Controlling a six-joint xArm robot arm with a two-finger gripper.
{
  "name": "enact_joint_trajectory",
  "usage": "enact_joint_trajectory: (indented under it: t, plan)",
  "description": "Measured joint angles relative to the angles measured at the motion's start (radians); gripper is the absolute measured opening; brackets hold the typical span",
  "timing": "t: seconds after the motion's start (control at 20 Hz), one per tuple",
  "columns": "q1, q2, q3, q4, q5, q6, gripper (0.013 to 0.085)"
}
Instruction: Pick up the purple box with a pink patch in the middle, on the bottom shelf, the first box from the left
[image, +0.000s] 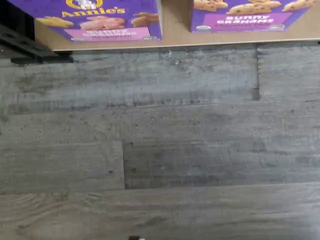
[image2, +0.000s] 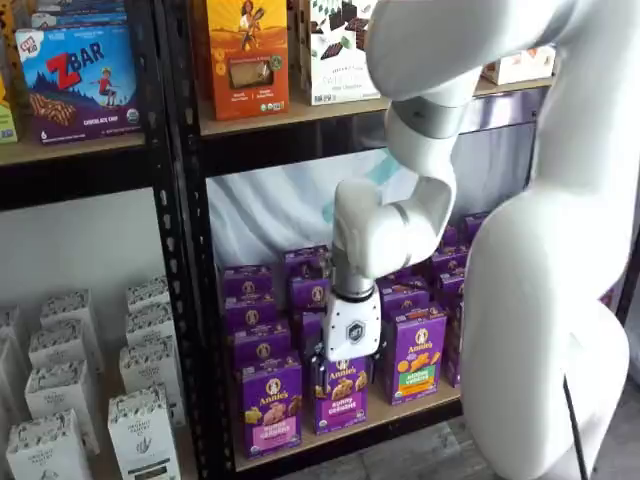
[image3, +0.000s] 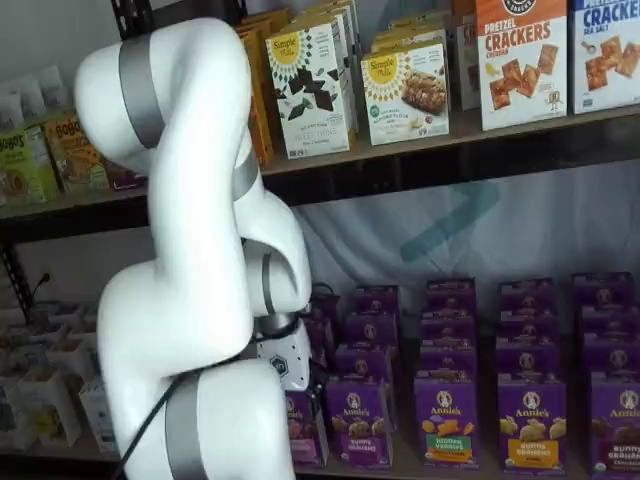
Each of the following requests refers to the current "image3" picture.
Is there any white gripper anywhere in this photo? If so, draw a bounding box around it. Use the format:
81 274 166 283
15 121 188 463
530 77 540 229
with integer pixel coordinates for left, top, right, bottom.
257 319 327 417

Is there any purple Annie's box pink patch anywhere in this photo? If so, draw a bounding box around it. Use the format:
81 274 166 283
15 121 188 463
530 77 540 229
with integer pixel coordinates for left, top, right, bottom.
319 293 344 321
285 387 331 467

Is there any Annie's box green patch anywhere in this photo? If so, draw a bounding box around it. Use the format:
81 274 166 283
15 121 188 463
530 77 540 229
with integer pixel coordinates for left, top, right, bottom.
413 372 481 470
418 344 479 379
421 310 477 347
426 278 476 315

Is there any Annie's box orange patch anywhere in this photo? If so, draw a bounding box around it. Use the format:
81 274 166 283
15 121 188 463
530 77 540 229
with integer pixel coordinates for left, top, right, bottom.
499 278 556 312
495 340 561 384
498 308 559 344
498 377 569 476

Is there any black metal shelf rack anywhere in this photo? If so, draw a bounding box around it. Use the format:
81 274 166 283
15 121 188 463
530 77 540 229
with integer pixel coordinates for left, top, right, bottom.
0 199 151 326
112 0 640 207

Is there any white snack box yellow print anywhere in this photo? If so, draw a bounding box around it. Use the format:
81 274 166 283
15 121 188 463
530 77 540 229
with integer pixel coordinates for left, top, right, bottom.
17 367 84 447

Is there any Simple Mills sweet thins box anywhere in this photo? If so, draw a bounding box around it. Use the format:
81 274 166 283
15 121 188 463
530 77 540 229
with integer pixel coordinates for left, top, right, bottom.
309 0 362 14
264 14 359 159
292 4 360 29

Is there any Annie's box dark red patch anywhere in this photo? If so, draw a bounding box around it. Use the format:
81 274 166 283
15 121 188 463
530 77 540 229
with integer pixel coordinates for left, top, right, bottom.
572 272 635 310
589 370 640 480
579 305 640 344
582 339 640 376

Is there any Simple Mills bar box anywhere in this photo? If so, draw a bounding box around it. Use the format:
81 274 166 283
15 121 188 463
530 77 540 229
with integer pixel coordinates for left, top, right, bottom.
360 42 451 147
370 27 449 51
384 17 449 34

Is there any orange Bobo's box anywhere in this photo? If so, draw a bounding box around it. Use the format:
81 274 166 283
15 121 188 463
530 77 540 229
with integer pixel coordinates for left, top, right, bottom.
42 110 110 196

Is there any orange pretzel snack box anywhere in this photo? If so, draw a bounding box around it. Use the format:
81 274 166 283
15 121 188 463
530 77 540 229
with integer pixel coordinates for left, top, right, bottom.
452 0 482 112

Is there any green Bobo's box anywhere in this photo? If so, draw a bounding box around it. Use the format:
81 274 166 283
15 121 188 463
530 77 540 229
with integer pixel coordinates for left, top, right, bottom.
0 124 60 207

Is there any white cheddar pretzel crackers box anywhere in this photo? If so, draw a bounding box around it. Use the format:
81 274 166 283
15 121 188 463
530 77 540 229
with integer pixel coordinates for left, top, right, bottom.
474 0 569 133

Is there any blue sea salt crackers box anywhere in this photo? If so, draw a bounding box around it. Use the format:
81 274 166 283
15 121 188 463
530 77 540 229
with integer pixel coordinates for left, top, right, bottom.
569 0 640 116

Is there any white backdrop teal logo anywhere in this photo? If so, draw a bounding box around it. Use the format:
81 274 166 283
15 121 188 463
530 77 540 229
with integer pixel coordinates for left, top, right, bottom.
289 159 640 321

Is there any white pouch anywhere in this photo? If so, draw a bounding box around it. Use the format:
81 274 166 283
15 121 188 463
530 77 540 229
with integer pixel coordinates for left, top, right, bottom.
9 74 44 122
0 92 24 132
37 64 69 109

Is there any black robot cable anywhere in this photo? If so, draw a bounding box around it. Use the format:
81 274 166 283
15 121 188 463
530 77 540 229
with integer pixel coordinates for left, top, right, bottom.
117 312 307 480

